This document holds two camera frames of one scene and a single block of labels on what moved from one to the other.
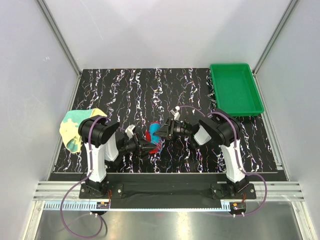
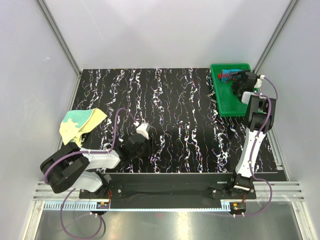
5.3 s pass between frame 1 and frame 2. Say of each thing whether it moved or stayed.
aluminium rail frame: stayed
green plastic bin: stayed
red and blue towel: moved
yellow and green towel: stayed
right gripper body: moved
